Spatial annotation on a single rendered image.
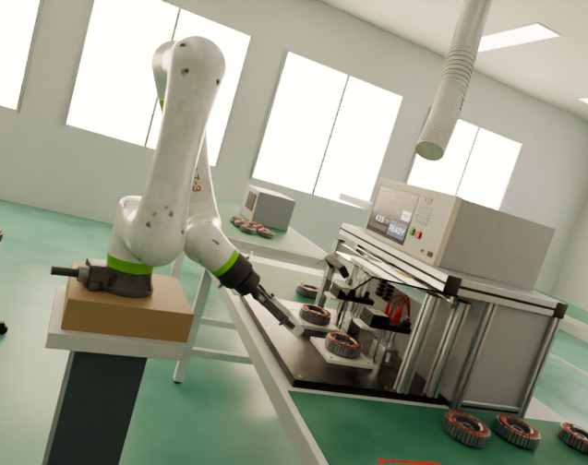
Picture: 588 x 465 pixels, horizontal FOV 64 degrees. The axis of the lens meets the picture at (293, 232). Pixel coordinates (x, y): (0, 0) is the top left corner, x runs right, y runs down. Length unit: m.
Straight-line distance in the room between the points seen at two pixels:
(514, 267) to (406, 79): 5.51
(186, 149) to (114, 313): 0.44
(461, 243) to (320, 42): 5.19
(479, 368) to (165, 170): 1.01
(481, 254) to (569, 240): 7.77
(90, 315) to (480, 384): 1.07
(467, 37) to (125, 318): 2.47
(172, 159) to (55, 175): 4.96
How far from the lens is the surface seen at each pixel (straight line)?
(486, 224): 1.46
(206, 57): 1.08
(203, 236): 1.19
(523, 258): 1.59
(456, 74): 2.98
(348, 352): 1.42
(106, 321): 1.25
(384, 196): 1.69
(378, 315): 1.45
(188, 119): 1.08
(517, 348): 1.55
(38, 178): 6.05
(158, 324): 1.27
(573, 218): 9.19
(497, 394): 1.58
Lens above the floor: 1.26
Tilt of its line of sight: 7 degrees down
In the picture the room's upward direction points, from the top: 17 degrees clockwise
